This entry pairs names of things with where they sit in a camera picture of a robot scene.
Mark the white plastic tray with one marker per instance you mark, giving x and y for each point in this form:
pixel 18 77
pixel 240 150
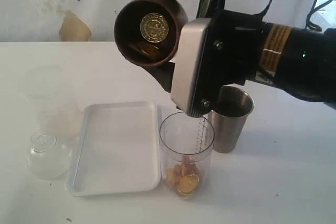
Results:
pixel 117 150

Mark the clear measuring cylinder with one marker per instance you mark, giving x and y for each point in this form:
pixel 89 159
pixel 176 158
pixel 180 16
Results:
pixel 186 145

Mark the clear glass jar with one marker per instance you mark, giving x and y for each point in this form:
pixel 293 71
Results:
pixel 48 156

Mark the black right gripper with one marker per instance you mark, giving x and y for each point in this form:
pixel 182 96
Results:
pixel 228 56

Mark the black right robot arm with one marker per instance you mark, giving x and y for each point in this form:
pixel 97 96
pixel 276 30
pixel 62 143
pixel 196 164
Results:
pixel 299 61

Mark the steel metal cup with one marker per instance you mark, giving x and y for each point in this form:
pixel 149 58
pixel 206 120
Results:
pixel 228 117

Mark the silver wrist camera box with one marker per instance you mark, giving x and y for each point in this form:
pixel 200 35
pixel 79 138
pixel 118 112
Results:
pixel 187 65

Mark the brown wooden cup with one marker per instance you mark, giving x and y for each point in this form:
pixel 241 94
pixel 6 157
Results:
pixel 127 29

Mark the frosted plastic container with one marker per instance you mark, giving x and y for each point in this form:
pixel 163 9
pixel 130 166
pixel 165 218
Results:
pixel 51 95

